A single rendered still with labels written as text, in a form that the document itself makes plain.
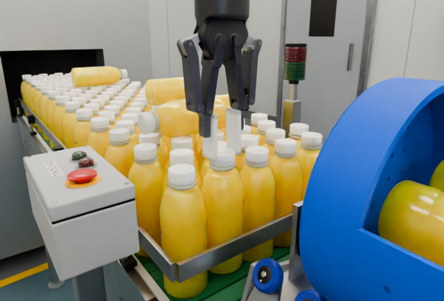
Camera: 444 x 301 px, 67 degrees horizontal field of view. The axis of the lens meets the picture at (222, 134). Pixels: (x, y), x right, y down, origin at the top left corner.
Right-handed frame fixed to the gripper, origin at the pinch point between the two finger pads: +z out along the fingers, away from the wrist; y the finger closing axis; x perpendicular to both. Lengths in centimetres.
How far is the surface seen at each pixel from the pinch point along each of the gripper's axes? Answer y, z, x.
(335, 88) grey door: 320, 45, 204
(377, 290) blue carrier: -4.7, 6.1, -28.2
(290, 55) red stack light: 42, -10, 26
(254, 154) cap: 5.6, 4.1, -1.2
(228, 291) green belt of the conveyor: -2.4, 23.8, -5.0
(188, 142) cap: 0.3, 3.9, 10.5
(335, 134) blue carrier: -1.2, -5.0, -20.5
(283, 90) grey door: 314, 56, 284
